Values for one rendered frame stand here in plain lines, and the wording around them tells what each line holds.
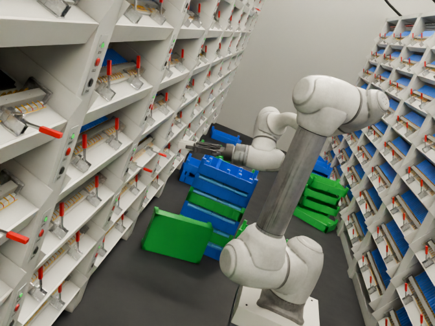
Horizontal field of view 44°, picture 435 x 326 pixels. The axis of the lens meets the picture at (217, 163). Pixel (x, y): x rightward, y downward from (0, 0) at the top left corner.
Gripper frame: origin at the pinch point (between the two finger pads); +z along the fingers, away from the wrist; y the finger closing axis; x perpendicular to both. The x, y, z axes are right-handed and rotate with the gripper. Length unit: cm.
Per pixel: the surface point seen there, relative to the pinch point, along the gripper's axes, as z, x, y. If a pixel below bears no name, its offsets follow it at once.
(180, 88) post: 8.8, -20.6, -19.2
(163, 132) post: 14.0, 0.6, -19.0
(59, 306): 24, 44, 68
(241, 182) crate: -25, 23, -38
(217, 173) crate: -12.1, 20.9, -38.1
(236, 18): 1, -55, -159
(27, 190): 13, -14, 121
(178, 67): 7.9, -31.2, -2.3
